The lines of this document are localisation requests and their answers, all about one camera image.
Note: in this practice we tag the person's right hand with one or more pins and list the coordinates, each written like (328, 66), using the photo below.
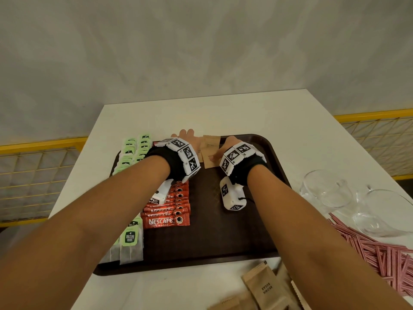
(230, 143)

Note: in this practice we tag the person's left hand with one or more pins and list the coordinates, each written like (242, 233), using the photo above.
(185, 134)

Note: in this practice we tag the row of red Nescafe sachets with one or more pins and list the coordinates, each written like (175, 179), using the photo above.
(161, 221)

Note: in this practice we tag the brown plastic tray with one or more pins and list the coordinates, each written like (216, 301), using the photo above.
(219, 235)

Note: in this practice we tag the clear glass cups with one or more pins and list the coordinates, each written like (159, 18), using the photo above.
(322, 190)

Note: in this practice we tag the neat rows of tea bags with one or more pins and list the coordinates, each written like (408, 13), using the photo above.
(130, 237)

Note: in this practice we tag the pile of brown sugar packets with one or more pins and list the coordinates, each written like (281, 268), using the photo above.
(264, 287)

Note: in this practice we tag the pile of pink stirrer sticks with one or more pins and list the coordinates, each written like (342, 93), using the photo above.
(387, 255)

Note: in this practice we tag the person's right forearm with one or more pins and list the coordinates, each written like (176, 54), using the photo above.
(322, 248)

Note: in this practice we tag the person's left forearm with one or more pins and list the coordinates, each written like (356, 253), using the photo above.
(64, 235)

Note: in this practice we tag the right wristband with marker tiles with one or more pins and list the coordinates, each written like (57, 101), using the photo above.
(237, 153)

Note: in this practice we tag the wristband with marker tiles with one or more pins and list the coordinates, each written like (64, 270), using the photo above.
(237, 153)
(184, 154)

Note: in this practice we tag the left wristband with marker tiles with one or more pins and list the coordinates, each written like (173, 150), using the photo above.
(184, 154)

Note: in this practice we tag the marker cube on right wrist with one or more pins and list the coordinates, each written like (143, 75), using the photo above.
(232, 195)

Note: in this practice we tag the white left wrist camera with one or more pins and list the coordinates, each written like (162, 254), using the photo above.
(163, 190)

